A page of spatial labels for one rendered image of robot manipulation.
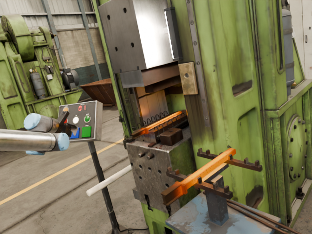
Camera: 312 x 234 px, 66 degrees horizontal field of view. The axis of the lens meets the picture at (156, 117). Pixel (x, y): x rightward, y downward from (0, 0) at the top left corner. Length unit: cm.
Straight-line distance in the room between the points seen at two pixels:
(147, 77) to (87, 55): 945
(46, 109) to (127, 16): 493
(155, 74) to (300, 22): 516
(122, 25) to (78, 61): 914
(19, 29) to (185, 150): 526
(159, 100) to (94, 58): 924
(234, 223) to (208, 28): 89
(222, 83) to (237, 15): 48
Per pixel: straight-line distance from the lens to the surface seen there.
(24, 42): 617
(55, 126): 149
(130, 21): 139
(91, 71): 1081
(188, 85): 133
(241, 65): 158
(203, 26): 127
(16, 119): 615
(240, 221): 117
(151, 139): 149
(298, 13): 635
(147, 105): 176
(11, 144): 111
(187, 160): 148
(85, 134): 177
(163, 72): 151
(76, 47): 1063
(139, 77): 140
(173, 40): 133
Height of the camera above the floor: 144
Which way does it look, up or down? 15 degrees down
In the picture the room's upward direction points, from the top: 12 degrees counter-clockwise
